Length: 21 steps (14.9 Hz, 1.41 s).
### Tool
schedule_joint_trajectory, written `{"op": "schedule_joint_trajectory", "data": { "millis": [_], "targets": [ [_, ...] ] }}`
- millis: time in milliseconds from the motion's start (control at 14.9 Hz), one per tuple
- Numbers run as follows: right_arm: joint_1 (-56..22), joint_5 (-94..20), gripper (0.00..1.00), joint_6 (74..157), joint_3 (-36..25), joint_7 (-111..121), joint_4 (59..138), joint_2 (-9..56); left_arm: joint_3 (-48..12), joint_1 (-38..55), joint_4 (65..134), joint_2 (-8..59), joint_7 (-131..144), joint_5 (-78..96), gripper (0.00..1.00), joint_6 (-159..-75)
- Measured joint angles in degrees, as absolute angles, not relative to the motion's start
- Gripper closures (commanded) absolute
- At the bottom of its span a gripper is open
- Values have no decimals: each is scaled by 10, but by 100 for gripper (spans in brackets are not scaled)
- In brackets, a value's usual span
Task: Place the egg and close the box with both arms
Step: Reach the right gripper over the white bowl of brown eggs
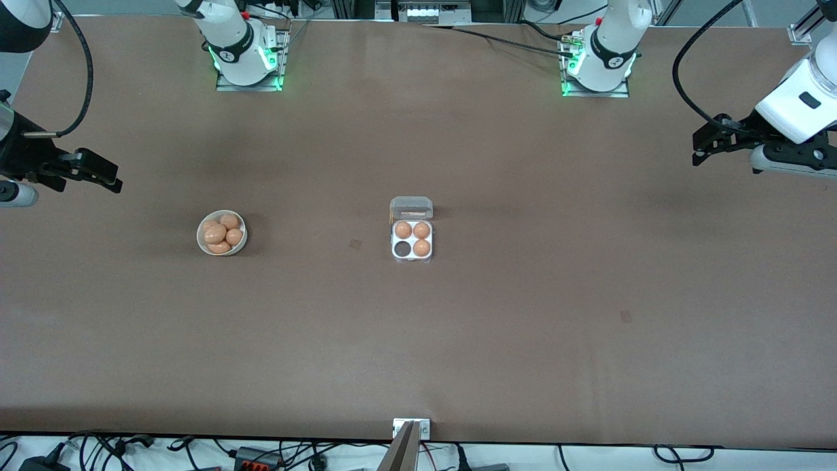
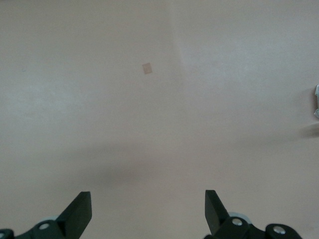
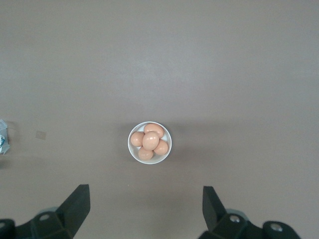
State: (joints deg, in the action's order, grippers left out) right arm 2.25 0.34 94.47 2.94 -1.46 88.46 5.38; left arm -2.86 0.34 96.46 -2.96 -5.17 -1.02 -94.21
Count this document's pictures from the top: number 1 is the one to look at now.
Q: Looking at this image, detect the aluminium profile beam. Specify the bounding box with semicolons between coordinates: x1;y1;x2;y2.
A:
376;422;422;471

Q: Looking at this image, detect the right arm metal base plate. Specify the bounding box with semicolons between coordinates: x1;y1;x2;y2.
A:
216;29;284;92

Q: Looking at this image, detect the clear plastic egg box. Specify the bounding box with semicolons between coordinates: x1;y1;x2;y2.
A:
390;196;434;264

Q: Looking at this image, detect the orange black connector block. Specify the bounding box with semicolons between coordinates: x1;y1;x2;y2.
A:
234;447;283;471

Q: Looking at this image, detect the white bowl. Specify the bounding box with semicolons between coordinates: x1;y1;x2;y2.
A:
197;209;248;256

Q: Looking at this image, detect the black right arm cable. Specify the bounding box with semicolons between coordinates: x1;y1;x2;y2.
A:
23;0;94;138

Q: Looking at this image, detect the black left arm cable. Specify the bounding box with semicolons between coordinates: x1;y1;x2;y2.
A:
672;0;746;131

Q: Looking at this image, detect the black power adapter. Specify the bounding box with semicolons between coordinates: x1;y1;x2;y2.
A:
18;451;71;471

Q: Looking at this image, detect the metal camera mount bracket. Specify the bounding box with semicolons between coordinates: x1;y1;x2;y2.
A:
392;418;431;440

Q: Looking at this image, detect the white power strip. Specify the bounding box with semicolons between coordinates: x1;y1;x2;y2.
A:
396;0;473;24

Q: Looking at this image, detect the thin black table cable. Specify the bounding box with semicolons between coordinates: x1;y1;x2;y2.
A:
425;24;573;58

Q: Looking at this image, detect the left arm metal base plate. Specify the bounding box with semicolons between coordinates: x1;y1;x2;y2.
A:
560;29;630;99

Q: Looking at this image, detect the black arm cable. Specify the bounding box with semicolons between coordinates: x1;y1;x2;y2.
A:
23;0;94;138
672;0;746;131

